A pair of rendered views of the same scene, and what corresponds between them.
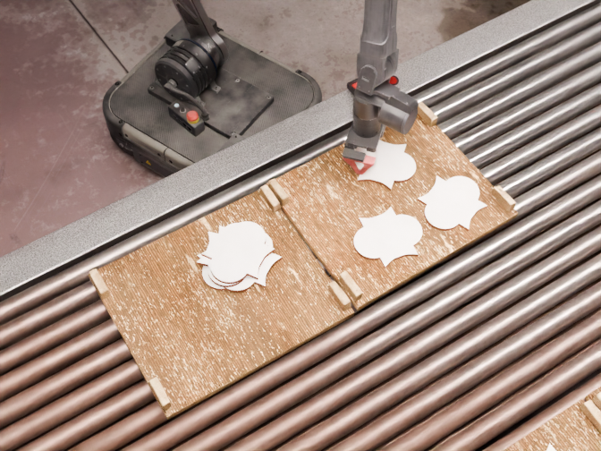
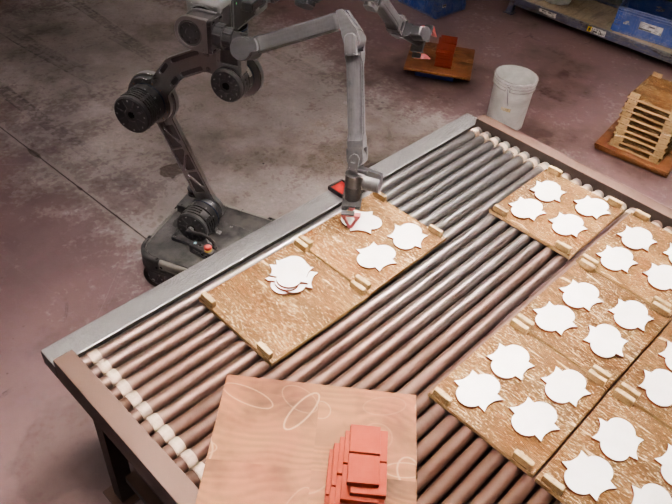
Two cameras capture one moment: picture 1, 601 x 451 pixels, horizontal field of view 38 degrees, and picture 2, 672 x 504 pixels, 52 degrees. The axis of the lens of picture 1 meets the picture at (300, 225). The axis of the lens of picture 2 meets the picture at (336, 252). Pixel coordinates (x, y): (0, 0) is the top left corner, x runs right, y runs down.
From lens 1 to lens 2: 0.80 m
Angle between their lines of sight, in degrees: 19
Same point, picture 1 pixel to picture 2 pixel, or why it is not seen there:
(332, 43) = (281, 208)
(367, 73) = (353, 158)
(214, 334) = (287, 317)
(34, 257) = (158, 294)
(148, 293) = (240, 302)
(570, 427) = (507, 334)
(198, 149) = not seen: hidden behind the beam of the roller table
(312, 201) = (326, 245)
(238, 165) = (274, 233)
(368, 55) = (352, 148)
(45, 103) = (90, 263)
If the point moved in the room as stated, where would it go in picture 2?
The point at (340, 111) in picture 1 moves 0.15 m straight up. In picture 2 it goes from (327, 201) to (330, 168)
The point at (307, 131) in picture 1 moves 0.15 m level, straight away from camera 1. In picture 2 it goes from (310, 212) to (303, 188)
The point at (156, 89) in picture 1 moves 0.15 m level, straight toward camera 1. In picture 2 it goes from (177, 237) to (187, 256)
